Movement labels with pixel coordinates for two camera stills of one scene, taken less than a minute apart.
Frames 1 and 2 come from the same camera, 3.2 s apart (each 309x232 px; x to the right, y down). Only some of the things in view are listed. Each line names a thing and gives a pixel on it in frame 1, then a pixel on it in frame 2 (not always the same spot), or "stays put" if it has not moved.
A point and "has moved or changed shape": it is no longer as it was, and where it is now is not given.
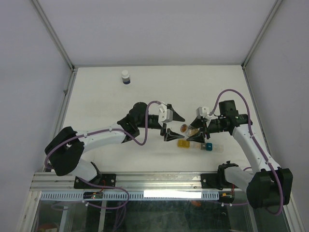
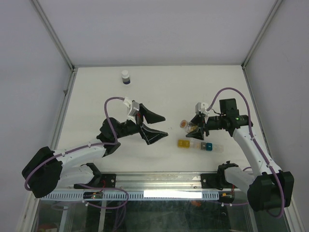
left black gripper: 170,135 → 150,136
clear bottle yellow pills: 189,130 has moved or changed shape
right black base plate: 216,181 stays put
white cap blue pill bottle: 125,77 stays put
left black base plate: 107,180 stays put
